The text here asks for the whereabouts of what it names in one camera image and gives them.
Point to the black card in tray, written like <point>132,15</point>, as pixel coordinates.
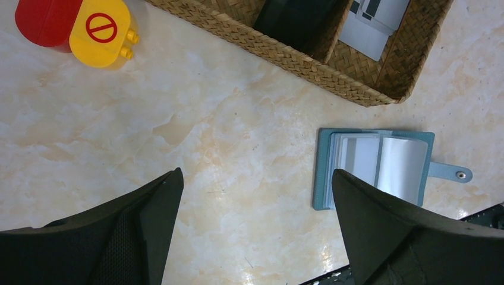
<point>305,25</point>

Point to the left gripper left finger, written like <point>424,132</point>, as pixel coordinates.
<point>123,241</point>

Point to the orange cylinder block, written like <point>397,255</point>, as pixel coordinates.
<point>103,34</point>

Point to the grey striped card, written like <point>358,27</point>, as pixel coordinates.
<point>358,155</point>

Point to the blue card holder wallet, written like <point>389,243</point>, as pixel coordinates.
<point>404,164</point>

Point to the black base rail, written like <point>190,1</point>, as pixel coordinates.
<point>436,251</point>

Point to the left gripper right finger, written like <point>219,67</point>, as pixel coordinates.
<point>391,241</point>

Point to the red cylinder block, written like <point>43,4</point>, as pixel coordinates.
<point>47,23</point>

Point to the woven brown divided tray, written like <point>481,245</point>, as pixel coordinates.
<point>328,62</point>

